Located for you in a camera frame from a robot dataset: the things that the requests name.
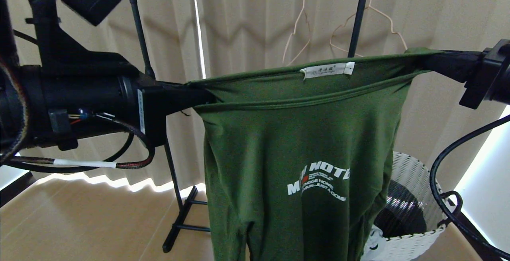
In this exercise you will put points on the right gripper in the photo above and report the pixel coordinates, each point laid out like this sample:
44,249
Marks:
494,73

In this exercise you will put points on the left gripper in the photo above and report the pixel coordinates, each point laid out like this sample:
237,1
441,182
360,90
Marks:
91,105

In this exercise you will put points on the pink clothes hanger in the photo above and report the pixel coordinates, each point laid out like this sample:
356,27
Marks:
392,30
295,33

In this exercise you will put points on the green printed shirt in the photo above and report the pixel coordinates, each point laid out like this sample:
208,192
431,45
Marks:
299,133

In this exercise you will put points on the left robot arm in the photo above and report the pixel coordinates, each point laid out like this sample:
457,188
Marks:
8,109

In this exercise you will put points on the white laundry basket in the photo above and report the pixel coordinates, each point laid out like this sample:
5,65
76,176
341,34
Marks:
414,173

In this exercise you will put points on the beige curtain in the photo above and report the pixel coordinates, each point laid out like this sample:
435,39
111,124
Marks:
247,26

